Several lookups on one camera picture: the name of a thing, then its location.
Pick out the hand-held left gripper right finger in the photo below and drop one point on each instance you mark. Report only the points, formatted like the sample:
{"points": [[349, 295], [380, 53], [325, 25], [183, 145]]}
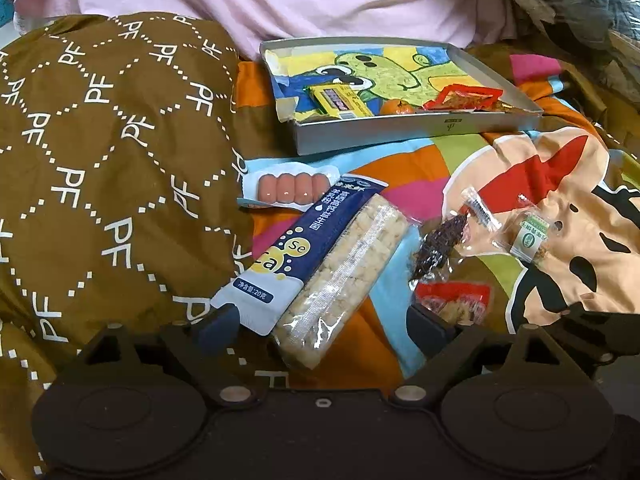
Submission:
{"points": [[430, 331]]}

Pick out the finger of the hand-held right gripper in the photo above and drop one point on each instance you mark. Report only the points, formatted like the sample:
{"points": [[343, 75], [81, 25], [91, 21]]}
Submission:
{"points": [[590, 340]]}

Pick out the dark dried fruit clear packet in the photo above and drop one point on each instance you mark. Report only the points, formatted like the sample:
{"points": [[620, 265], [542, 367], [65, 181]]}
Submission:
{"points": [[442, 242]]}

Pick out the pink sausage packet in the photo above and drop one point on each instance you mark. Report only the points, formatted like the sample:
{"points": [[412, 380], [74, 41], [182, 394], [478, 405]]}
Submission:
{"points": [[290, 189]]}

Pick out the gold foil wrapper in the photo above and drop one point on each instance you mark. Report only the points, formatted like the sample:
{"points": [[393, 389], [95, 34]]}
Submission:
{"points": [[505, 106]]}

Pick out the blue and white sachet packet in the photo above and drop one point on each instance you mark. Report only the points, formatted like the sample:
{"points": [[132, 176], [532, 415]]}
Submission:
{"points": [[305, 245]]}

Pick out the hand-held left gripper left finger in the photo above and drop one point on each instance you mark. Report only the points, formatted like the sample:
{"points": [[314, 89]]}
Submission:
{"points": [[218, 329]]}

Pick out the clear rice crisp bar packet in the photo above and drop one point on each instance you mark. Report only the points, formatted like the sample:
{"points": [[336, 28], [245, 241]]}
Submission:
{"points": [[340, 280]]}

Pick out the red and white snack packet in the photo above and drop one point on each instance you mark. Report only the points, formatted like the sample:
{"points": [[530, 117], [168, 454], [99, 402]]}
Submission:
{"points": [[452, 300]]}

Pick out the brown printed blanket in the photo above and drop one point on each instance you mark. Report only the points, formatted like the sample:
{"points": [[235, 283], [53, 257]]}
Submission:
{"points": [[110, 160]]}

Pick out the tangerine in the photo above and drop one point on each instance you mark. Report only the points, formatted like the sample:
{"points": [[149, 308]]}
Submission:
{"points": [[397, 108]]}

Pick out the clear plastic bag of clothes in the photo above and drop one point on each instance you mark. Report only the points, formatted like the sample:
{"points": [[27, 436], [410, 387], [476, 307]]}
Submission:
{"points": [[575, 5]]}

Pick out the red crinkled snack packet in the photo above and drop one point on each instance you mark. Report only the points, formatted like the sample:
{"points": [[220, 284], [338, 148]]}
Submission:
{"points": [[462, 99]]}

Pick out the grey box with cartoon drawing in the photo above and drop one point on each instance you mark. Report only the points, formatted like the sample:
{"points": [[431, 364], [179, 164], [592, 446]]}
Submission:
{"points": [[400, 90]]}

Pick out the yellow snack packet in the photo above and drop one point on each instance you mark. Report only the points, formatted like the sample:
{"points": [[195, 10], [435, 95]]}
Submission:
{"points": [[340, 102]]}

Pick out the brown snack green label wrapper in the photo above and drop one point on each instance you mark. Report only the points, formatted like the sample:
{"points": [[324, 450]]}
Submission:
{"points": [[530, 237]]}

